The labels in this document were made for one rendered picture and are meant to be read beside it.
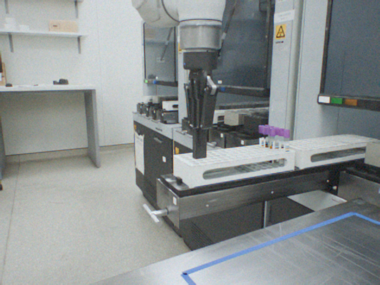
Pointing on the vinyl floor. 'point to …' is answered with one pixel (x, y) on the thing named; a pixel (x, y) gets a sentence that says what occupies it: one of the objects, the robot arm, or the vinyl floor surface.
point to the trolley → (281, 254)
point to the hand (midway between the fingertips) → (199, 143)
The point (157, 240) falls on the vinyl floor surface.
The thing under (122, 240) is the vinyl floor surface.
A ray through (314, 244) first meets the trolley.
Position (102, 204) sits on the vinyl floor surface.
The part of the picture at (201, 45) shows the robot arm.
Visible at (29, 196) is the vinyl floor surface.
